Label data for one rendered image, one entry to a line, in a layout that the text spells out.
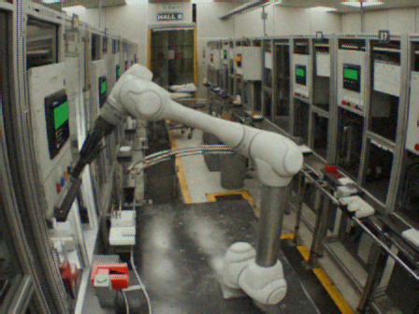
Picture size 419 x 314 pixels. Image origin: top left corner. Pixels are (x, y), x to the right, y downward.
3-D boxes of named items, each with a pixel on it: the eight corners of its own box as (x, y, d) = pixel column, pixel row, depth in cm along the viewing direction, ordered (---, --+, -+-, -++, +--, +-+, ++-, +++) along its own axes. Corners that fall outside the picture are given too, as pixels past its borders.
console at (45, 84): (57, 221, 96) (39, 66, 83) (-16, 220, 92) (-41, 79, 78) (79, 174, 136) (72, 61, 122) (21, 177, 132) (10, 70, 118)
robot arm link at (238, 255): (243, 268, 181) (245, 234, 174) (263, 284, 166) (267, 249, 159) (216, 277, 173) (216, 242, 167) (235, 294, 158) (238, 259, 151)
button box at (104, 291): (113, 306, 123) (108, 285, 119) (95, 306, 121) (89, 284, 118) (114, 295, 130) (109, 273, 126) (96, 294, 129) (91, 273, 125)
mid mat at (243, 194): (268, 224, 379) (268, 223, 379) (218, 230, 371) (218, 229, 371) (246, 191, 474) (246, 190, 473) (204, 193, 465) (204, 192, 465)
